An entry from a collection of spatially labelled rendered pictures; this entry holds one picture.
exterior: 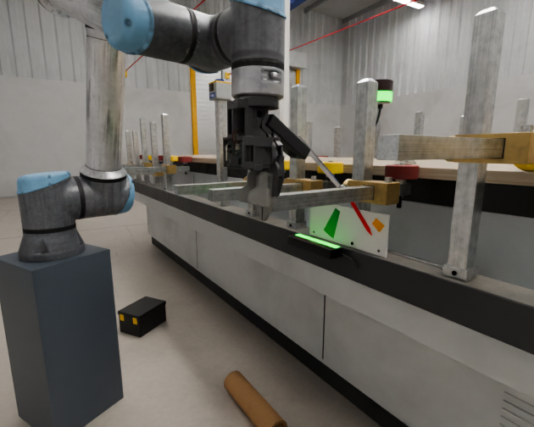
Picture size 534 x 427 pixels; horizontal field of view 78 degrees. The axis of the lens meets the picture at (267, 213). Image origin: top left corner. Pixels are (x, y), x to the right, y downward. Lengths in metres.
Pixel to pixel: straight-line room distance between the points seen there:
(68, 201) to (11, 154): 7.36
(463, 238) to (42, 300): 1.12
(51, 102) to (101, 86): 7.40
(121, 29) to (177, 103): 8.32
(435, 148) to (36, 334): 1.17
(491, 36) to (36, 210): 1.21
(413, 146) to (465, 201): 0.29
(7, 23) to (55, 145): 2.38
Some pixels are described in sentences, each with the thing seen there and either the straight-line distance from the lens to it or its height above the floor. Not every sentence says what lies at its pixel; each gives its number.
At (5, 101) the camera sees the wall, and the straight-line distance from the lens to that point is 8.63.
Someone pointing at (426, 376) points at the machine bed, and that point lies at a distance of 1.15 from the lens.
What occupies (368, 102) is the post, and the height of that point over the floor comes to 1.05.
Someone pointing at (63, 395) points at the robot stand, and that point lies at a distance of 1.38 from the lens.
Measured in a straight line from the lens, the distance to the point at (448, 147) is 0.51.
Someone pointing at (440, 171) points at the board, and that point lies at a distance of 0.90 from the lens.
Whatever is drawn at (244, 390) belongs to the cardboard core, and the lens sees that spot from 1.37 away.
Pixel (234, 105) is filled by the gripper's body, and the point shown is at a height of 1.01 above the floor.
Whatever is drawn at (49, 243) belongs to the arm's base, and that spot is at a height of 0.66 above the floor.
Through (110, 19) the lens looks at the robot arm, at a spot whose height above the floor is 1.14.
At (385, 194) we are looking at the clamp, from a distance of 0.78.
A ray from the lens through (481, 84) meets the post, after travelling 0.71.
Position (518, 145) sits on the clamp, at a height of 0.95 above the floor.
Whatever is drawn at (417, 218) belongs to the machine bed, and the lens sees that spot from 1.01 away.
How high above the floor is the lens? 0.94
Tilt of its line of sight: 11 degrees down
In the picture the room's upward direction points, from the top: straight up
